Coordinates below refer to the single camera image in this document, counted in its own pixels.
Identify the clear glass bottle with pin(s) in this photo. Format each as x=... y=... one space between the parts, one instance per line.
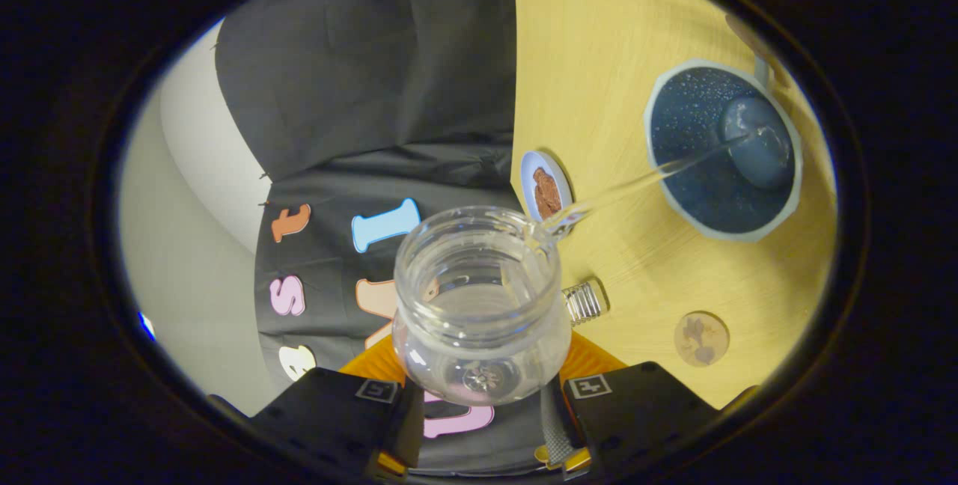
x=479 y=328

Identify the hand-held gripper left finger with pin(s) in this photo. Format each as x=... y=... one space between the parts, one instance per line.
x=404 y=429

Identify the round cork coaster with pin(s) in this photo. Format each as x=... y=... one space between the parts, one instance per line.
x=702 y=339

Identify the wooden table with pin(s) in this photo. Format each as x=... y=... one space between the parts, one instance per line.
x=599 y=81

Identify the white cup with blue inside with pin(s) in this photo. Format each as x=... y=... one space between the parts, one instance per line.
x=696 y=185

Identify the pale blue plate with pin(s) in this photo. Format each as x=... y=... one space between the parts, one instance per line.
x=528 y=178

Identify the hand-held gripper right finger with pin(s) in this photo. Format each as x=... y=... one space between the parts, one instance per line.
x=555 y=429

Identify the brown cookie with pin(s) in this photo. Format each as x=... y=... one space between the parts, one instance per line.
x=550 y=206
x=544 y=180

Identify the square clear glass container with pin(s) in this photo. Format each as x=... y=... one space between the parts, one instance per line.
x=584 y=302

